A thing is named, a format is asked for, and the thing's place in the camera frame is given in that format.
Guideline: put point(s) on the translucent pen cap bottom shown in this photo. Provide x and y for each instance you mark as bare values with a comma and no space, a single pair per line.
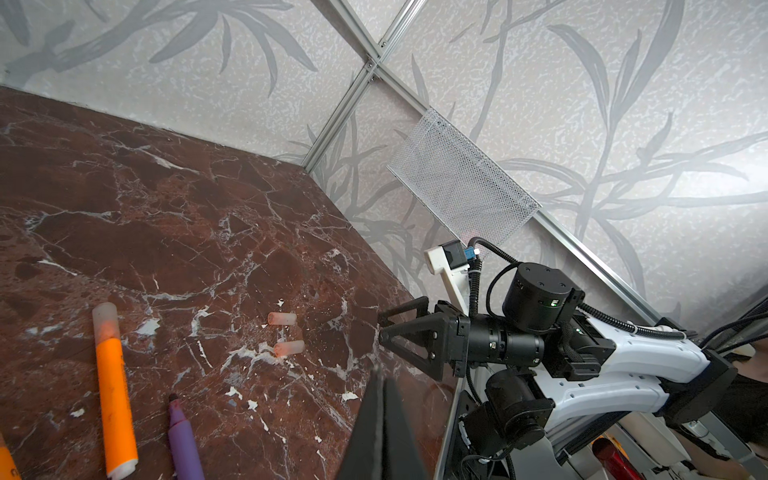
288,348

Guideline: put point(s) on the translucent pen cap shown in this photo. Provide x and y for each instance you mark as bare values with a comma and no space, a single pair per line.
281,319
288,348
105,323

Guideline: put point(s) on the purple marker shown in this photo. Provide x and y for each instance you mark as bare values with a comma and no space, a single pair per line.
185,456

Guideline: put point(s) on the white wire mesh basket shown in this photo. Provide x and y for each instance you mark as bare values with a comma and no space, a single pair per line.
469,193

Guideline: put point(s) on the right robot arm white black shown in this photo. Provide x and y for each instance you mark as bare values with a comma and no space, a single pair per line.
553,358

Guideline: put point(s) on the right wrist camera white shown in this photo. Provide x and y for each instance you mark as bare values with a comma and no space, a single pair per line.
450,262

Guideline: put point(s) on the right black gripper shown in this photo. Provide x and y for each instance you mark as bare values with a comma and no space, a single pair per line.
429,341

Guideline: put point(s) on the orange marker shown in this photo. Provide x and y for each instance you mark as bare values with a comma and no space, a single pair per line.
8,468
120,447

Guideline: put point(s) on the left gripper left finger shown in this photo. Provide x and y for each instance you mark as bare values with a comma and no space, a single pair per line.
363,456

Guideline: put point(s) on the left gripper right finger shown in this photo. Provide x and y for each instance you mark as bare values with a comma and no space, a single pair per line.
401,456

